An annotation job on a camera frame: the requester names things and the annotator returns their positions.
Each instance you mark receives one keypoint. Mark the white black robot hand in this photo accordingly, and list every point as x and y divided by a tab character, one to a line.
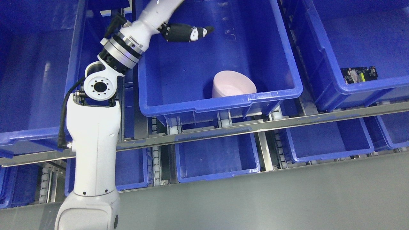
155	20

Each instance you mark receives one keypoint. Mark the pink bowl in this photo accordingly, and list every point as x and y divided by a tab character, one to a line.
231	83

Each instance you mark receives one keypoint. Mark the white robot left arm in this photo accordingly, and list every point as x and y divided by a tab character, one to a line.
92	116

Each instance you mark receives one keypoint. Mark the blue lower bin middle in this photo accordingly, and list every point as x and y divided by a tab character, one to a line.
217	158

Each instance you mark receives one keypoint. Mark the small circuit board item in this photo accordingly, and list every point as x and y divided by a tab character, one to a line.
352	75

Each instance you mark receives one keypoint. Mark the blue lower bin right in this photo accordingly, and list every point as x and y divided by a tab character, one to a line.
326	141

